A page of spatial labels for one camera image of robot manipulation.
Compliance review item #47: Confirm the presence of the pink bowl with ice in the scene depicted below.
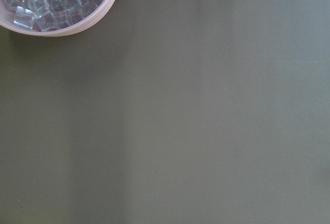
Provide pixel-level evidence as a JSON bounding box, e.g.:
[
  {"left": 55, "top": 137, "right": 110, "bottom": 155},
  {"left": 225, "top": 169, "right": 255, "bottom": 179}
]
[{"left": 1, "top": 0, "right": 115, "bottom": 37}]

